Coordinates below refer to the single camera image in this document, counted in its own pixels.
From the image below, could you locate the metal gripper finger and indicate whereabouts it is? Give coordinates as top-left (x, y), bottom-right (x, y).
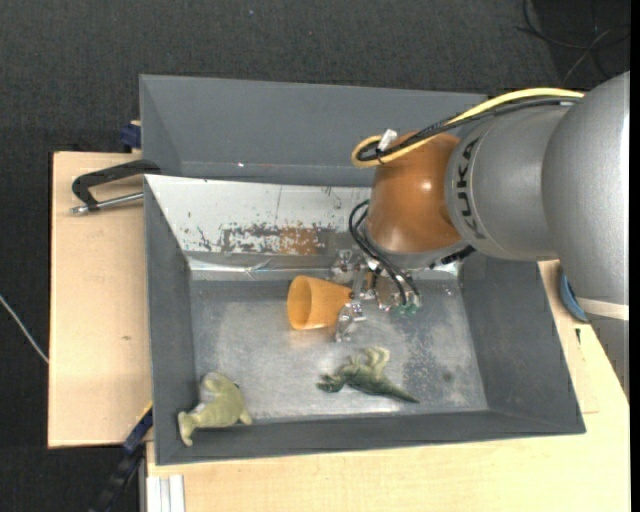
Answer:
top-left (330, 249), bottom-right (362, 285)
top-left (333, 299), bottom-right (367, 344)

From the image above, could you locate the orange plastic cup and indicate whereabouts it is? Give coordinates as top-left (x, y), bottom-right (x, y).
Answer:
top-left (285, 274), bottom-right (354, 332)

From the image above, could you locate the green toy dinosaur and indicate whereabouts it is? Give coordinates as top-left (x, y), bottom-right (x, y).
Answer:
top-left (316, 346), bottom-right (421, 405)

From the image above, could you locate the grey metal bin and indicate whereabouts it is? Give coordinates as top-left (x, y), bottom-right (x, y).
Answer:
top-left (138, 73), bottom-right (587, 466)

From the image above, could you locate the pale green plush toy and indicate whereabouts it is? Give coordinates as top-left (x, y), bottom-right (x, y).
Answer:
top-left (177, 371), bottom-right (254, 448)

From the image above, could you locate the black cylinder on white bracket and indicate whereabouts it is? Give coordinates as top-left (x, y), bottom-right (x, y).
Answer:
top-left (430, 244), bottom-right (476, 276)

